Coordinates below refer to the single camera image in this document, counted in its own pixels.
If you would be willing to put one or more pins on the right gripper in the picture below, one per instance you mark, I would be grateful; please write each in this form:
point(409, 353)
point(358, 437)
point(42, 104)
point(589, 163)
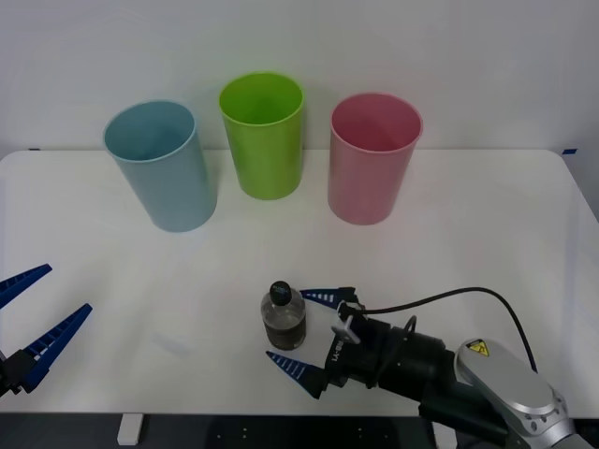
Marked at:
point(353, 360)

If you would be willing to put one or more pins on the green plastic bin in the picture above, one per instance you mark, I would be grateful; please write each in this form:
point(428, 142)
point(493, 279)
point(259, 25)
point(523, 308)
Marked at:
point(267, 159)

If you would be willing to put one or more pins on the small clear bottle black cap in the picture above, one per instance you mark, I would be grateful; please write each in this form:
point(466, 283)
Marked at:
point(284, 327)

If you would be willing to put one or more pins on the pink plastic bin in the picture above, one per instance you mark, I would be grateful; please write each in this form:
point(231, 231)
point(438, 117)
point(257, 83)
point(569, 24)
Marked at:
point(365, 182)

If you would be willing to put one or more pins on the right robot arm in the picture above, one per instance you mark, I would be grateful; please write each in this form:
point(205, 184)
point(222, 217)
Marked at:
point(505, 388)

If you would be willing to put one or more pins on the pale blue plastic bin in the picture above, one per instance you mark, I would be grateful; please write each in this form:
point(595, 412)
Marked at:
point(168, 187)

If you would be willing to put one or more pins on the white table leg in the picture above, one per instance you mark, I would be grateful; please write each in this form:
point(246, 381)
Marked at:
point(128, 428)

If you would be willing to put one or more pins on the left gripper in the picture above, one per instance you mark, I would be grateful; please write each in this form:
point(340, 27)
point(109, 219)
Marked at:
point(7, 374)

